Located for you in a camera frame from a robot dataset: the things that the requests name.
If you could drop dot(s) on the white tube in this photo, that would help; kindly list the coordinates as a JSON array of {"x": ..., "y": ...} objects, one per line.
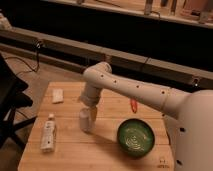
[{"x": 48, "y": 134}]

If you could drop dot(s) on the black office chair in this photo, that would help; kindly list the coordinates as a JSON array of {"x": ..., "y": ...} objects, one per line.
[{"x": 12, "y": 98}]

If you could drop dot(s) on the green bowl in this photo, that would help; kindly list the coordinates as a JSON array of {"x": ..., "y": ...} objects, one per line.
[{"x": 135, "y": 137}]

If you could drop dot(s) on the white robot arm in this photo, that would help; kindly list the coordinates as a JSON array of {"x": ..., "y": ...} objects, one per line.
[{"x": 194, "y": 112}]

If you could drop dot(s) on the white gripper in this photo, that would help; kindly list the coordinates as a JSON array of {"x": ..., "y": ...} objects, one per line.
[{"x": 90, "y": 96}]

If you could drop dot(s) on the red chili pepper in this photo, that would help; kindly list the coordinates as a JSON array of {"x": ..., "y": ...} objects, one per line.
[{"x": 133, "y": 104}]

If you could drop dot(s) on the white eraser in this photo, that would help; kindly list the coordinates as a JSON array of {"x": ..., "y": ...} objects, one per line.
[{"x": 57, "y": 96}]

